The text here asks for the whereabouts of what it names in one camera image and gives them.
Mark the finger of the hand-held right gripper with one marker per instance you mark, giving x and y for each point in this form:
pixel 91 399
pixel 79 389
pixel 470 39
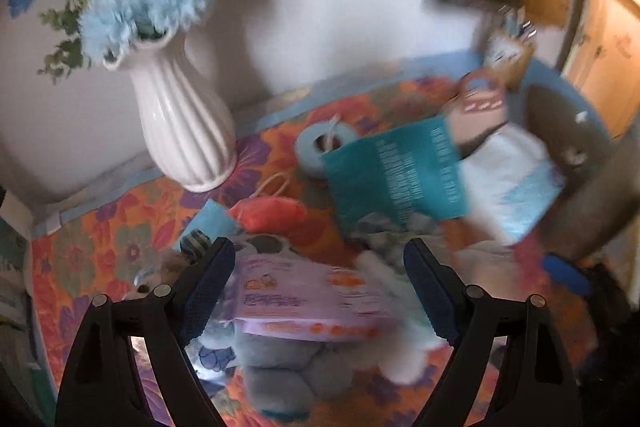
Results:
pixel 565 274

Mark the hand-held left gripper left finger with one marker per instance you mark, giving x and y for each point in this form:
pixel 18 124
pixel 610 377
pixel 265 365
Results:
pixel 210 292

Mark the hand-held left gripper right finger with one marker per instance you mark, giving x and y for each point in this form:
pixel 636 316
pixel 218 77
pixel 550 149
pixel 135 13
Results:
pixel 430 292

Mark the green checked scrunchie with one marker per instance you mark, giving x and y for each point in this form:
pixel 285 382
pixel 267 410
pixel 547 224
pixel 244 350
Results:
pixel 194 244

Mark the purple wet wipes packet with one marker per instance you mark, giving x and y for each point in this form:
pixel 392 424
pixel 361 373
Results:
pixel 300 292

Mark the red pouch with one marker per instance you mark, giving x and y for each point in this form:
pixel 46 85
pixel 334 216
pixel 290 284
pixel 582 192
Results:
pixel 270 212

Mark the white fluffy plush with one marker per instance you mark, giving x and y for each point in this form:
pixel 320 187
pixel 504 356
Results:
pixel 400 347

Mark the grey checked ribbon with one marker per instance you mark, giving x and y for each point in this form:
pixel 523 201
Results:
pixel 385 227

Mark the floral orange tablecloth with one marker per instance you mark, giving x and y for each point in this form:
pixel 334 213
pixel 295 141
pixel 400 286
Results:
pixel 120 247

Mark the white and blue tissue pack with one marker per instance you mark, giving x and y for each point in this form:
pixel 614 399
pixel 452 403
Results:
pixel 515 187

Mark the grey plush toy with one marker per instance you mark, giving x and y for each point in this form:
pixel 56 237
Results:
pixel 290 372

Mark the white ribbed vase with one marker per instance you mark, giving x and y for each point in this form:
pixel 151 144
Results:
pixel 185 127

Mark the light blue tape roll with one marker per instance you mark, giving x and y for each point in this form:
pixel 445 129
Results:
pixel 310 152

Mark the small pink bag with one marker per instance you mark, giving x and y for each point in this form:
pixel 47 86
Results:
pixel 477 117

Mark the pen holder box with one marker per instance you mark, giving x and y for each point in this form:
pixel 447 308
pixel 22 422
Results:
pixel 507 54

